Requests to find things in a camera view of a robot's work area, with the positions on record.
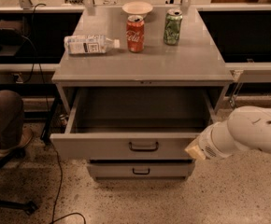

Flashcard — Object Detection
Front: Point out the grey top drawer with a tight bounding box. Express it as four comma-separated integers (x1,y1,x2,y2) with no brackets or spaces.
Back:
50,87,214,161

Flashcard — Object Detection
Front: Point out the grey drawer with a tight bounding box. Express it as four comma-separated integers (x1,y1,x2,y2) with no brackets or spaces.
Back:
50,87,214,161
87,160,195,179

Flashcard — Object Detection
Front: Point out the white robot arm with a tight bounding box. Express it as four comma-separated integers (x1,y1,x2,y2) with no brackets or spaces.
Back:
185,106,271,160

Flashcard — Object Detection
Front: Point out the grey metal drawer cabinet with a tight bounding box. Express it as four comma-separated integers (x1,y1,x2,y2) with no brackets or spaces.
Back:
52,7,233,136

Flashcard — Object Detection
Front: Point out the grey lower drawer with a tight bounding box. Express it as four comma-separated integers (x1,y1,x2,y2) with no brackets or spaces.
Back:
87,160,195,179

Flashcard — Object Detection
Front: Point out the green soda can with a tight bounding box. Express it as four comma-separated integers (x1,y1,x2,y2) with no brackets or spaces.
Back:
164,8,183,45

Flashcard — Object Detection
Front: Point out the red cola can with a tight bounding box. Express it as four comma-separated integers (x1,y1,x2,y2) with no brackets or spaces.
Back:
126,15,144,52

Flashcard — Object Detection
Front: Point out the white paper bowl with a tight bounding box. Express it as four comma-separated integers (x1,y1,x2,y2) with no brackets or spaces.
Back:
122,1,153,18

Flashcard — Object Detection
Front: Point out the clear plastic water bottle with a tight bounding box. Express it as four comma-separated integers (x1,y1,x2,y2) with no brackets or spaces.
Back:
64,35,121,55

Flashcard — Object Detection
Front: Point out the black chair base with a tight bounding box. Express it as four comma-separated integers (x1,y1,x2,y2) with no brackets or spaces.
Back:
0,147,38,217

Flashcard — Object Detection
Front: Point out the tan shoe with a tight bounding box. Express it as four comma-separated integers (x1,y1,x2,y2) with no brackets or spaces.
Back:
0,127,34,158

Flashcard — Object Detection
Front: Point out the black top drawer handle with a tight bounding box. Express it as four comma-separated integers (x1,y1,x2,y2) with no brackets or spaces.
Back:
129,142,159,152

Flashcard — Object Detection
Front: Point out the black drawer handle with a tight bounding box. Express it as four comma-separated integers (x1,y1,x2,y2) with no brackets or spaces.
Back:
132,168,150,175
129,142,159,152

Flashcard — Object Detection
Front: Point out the black lower drawer handle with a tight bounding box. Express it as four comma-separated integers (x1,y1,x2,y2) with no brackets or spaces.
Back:
132,168,150,175

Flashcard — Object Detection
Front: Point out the black floor cable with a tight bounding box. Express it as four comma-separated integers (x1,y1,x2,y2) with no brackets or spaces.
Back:
49,147,87,224

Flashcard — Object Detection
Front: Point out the black hanging cable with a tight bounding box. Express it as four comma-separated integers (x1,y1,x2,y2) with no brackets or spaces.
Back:
21,3,50,110

